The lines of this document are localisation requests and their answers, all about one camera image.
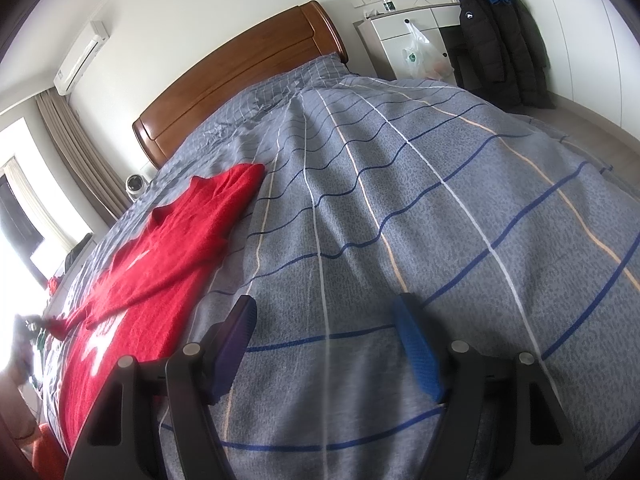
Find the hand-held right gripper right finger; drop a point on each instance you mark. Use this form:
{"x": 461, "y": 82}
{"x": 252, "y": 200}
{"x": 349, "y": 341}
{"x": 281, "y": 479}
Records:
{"x": 417, "y": 345}

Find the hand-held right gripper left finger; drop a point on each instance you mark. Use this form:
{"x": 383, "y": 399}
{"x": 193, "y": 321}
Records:
{"x": 235, "y": 340}

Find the red sweater with white figure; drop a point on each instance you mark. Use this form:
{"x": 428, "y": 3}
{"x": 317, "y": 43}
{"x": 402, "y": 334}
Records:
{"x": 165, "y": 260}

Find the dark clothes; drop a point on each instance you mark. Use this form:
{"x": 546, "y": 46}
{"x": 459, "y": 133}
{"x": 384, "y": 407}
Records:
{"x": 76, "y": 254}

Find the bed with grey plaid duvet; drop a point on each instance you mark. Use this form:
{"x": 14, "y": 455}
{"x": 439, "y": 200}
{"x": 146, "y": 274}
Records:
{"x": 400, "y": 210}

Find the white window bench cabinet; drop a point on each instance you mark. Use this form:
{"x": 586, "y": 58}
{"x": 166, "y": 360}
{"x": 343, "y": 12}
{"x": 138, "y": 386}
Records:
{"x": 82, "y": 260}

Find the white round fan heater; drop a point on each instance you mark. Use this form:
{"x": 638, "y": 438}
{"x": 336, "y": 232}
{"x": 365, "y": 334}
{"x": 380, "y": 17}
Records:
{"x": 136, "y": 186}

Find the red cloth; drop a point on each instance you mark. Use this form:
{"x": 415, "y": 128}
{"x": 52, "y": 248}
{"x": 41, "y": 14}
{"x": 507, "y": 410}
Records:
{"x": 54, "y": 284}

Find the green clothing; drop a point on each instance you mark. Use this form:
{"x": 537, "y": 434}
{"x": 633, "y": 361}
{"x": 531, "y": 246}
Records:
{"x": 41, "y": 339}

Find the person's orange knit clothing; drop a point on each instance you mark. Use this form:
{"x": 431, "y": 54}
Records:
{"x": 47, "y": 442}

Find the window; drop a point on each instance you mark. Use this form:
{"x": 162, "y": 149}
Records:
{"x": 15, "y": 260}

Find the brown curtain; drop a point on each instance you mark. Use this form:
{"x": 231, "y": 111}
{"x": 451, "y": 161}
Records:
{"x": 80, "y": 160}

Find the white sheer curtain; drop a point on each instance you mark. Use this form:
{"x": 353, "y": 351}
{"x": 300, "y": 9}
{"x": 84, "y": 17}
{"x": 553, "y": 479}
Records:
{"x": 35, "y": 205}

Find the wooden headboard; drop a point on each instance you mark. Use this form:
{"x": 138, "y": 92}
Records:
{"x": 225, "y": 80}

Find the white plastic bag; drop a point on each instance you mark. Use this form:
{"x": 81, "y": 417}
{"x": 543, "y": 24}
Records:
{"x": 425, "y": 57}

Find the black padded jacket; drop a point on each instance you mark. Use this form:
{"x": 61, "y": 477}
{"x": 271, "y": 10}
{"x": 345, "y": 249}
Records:
{"x": 495, "y": 50}

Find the white air conditioner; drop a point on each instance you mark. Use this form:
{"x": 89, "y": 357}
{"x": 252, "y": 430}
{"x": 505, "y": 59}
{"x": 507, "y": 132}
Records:
{"x": 80, "y": 57}

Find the white bedside dresser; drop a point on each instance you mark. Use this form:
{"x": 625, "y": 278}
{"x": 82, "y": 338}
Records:
{"x": 390, "y": 22}

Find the clear bottle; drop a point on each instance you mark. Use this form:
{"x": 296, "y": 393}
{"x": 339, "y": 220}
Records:
{"x": 386, "y": 2}

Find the white wardrobe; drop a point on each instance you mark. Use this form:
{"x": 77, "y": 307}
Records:
{"x": 580, "y": 35}

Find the white wall socket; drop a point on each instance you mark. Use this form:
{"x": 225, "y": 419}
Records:
{"x": 366, "y": 0}

